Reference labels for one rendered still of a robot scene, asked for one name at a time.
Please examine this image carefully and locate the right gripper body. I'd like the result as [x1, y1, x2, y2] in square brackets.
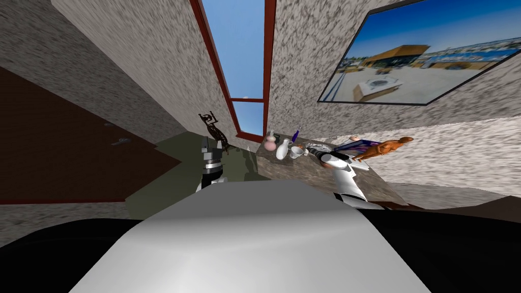
[306, 146, 332, 160]

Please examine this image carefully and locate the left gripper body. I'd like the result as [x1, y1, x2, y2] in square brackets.
[200, 146, 224, 165]

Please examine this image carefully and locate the black metal bicycle sculpture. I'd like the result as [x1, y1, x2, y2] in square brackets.
[198, 111, 230, 155]

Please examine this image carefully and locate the brown marbled table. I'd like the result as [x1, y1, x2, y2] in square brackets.
[255, 136, 409, 207]

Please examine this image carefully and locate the white tall jug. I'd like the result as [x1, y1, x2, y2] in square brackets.
[276, 138, 292, 161]

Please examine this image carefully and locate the purple book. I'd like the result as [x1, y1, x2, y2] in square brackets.
[333, 139, 383, 158]

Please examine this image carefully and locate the pink round vase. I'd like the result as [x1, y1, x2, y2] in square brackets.
[264, 130, 278, 153]

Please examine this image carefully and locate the orange wooden figure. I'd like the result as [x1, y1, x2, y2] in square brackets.
[352, 136, 415, 163]

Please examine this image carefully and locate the red framed window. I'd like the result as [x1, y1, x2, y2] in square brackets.
[189, 0, 278, 143]

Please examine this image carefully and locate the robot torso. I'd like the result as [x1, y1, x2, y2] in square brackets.
[68, 180, 433, 293]

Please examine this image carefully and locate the black framed street picture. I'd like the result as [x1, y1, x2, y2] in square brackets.
[316, 0, 521, 107]

